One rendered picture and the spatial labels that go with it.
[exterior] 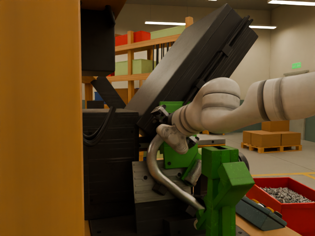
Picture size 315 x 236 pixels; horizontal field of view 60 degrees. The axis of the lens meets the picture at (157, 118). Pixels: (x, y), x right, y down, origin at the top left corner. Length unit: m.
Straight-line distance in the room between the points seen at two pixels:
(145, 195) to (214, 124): 0.41
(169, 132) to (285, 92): 0.29
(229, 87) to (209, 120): 0.07
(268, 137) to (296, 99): 6.55
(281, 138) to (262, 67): 4.61
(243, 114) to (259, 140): 6.47
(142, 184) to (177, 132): 0.24
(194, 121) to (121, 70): 3.86
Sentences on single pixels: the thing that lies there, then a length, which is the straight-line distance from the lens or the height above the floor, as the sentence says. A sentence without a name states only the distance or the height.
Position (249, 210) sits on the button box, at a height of 0.93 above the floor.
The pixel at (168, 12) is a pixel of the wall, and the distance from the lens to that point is 10.45.
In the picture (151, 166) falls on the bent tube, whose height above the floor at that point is 1.09.
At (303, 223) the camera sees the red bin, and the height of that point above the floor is 0.85.
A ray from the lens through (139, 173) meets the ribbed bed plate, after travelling 0.83.
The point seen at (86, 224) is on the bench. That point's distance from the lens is 0.96.
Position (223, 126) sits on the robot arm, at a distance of 0.50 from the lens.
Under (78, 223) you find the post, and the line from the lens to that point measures 0.17.
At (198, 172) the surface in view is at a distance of 0.83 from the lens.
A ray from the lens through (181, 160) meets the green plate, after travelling 0.85.
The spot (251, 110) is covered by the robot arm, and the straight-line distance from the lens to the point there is 0.47.
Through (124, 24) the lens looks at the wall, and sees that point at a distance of 10.17.
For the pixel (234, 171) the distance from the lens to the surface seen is 0.58.
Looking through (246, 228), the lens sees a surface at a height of 0.90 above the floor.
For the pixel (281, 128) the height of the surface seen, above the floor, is 0.52.
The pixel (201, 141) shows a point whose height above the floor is 1.13.
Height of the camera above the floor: 1.28
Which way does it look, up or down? 4 degrees down
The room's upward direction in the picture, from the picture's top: straight up
